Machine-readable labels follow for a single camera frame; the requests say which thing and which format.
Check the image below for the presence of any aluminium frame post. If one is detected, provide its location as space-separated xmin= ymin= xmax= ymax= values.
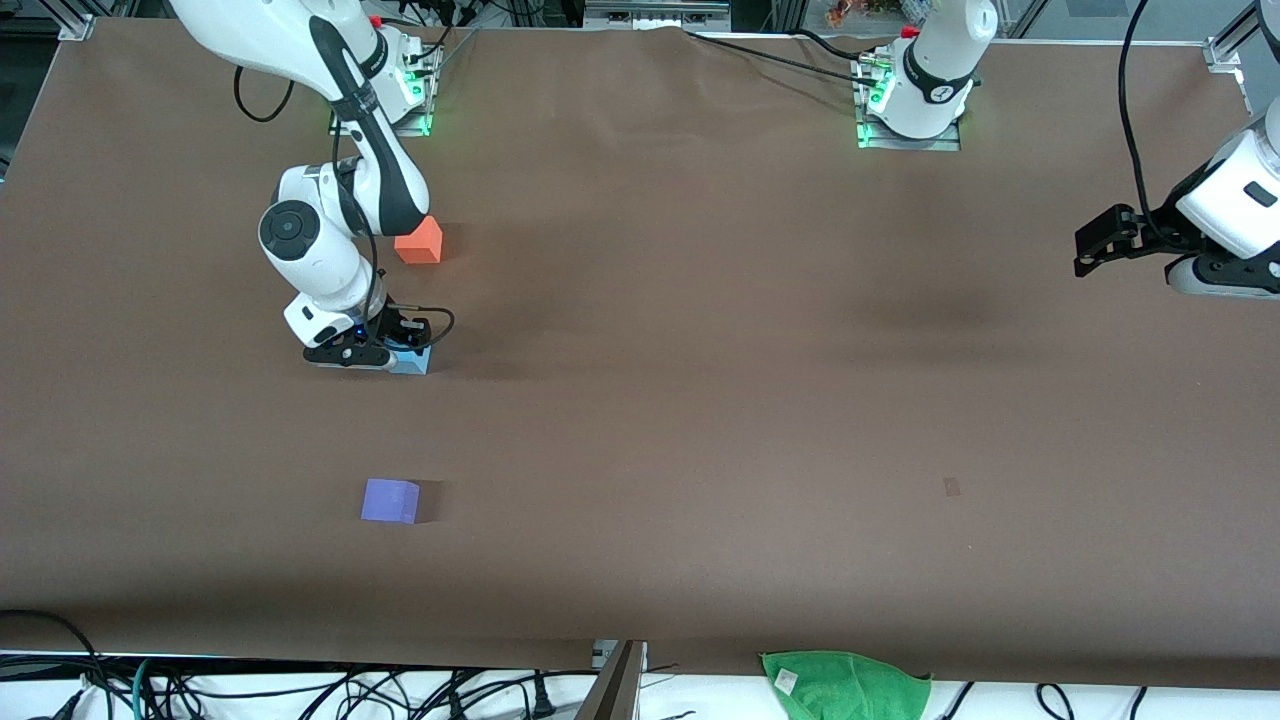
xmin=574 ymin=640 xmax=649 ymax=720

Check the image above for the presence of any purple cube block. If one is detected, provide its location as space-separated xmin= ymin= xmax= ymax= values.
xmin=361 ymin=478 xmax=421 ymax=525

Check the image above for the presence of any green cloth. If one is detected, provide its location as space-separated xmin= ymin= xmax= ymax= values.
xmin=760 ymin=651 xmax=933 ymax=720

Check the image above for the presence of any orange cube block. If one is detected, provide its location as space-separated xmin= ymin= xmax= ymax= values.
xmin=394 ymin=215 xmax=444 ymax=265

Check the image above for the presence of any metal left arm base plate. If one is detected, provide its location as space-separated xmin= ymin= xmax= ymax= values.
xmin=853 ymin=55 xmax=964 ymax=153

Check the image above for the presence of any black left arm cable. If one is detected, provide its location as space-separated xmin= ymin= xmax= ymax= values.
xmin=1119 ymin=0 xmax=1167 ymax=237

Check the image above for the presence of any black cable on table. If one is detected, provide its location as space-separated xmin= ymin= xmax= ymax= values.
xmin=684 ymin=28 xmax=881 ymax=89

